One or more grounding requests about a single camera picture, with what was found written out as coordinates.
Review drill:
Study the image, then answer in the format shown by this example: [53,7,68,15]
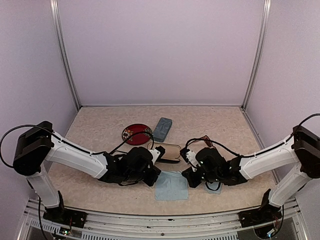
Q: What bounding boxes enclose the light blue cleaning cloth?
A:
[155,171,189,201]

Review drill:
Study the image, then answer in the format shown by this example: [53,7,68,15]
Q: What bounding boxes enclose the black glasses case beige lining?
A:
[147,142,182,164]

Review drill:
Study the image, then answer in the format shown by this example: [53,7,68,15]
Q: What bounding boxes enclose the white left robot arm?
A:
[12,121,166,223]

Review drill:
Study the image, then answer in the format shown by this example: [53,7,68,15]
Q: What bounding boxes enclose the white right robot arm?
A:
[180,125,320,222]

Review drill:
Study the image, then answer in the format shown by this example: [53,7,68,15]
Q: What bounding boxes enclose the brown tinted sunglasses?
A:
[193,135,215,148]

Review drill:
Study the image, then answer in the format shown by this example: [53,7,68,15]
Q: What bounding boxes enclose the red floral plate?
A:
[121,123,153,146]

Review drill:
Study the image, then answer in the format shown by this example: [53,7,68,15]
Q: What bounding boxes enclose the folded blue cloth pouch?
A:
[204,181,222,195]

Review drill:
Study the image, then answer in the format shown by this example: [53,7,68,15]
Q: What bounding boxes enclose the blue-grey hard glasses case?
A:
[153,117,173,143]

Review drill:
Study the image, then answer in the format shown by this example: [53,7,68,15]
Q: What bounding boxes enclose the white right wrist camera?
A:
[180,147,199,172]

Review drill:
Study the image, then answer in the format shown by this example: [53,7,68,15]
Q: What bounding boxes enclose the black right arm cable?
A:
[184,113,320,158]

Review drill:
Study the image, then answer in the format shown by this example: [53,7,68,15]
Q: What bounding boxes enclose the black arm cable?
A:
[0,124,155,168]
[184,113,320,158]

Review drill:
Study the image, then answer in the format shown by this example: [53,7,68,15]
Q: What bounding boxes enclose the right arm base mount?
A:
[238,189,283,228]

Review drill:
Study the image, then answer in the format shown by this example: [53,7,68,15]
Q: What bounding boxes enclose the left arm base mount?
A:
[43,190,88,229]

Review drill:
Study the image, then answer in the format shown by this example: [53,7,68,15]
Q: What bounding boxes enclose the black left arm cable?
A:
[0,124,155,168]

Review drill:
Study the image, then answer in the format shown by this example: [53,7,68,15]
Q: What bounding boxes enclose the right metal corner post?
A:
[241,0,272,112]

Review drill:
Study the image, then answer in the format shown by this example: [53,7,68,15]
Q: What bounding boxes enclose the metal corner post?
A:
[50,0,82,111]
[241,0,272,112]

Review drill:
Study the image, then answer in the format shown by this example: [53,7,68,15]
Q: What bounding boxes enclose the left metal corner post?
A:
[50,0,82,111]

